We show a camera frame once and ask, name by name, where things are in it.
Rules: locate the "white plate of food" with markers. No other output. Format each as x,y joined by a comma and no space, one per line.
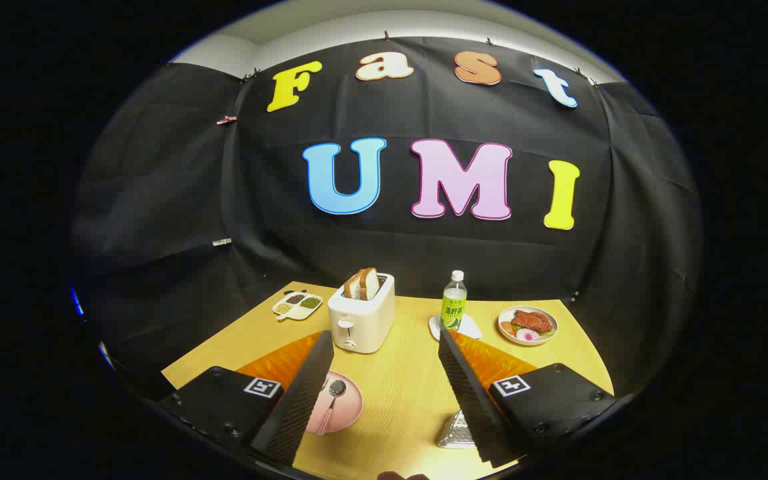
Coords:
529,323

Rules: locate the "green label drink bottle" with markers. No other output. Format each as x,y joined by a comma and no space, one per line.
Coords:
454,300

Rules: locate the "red clip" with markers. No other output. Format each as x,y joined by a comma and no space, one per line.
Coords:
226,120

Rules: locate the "white toaster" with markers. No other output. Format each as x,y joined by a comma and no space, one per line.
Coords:
364,320

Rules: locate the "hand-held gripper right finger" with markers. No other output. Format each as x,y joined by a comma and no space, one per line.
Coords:
474,400

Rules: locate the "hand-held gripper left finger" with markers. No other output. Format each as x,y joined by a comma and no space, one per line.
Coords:
300,400

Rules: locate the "white divided snack dish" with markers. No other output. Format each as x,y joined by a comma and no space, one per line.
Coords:
298,305

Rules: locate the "pink plate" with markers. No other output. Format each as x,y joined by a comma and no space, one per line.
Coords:
347,406

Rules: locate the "white coaster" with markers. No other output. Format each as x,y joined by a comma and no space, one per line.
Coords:
470,328

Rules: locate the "bread slice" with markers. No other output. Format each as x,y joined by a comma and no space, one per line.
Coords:
352,286
372,283

